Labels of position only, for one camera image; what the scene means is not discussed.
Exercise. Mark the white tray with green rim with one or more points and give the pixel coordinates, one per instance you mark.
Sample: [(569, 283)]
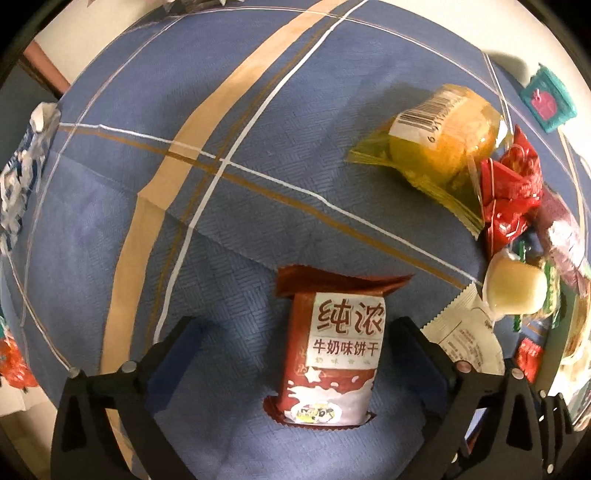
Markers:
[(565, 369)]

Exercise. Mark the teal toy house box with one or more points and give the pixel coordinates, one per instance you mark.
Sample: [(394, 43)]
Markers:
[(547, 98)]

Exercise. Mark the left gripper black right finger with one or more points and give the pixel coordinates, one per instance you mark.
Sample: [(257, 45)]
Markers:
[(479, 426)]

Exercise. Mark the white red-print snack packet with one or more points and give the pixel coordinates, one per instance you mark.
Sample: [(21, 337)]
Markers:
[(465, 331)]

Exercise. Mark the green pea cracker packet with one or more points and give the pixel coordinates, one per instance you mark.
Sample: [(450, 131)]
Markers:
[(549, 311)]

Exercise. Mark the blue plaid tablecloth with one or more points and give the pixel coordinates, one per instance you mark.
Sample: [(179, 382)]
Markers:
[(199, 154)]

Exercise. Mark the red milk biscuit packet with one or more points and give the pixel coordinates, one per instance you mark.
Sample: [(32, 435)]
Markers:
[(335, 336)]

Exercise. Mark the red candy snack packet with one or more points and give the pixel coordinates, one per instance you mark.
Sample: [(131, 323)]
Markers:
[(511, 190)]

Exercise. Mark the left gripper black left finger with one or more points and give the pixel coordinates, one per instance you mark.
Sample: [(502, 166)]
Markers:
[(83, 443)]

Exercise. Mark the pink snack packet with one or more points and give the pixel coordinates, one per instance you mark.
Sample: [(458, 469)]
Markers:
[(561, 240)]

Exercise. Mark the cream bun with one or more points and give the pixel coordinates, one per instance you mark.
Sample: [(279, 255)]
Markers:
[(512, 287)]

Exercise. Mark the orange cake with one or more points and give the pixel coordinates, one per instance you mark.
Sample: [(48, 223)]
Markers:
[(437, 146)]

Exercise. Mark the blue white tissue pack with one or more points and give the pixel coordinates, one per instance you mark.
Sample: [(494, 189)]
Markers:
[(21, 174)]

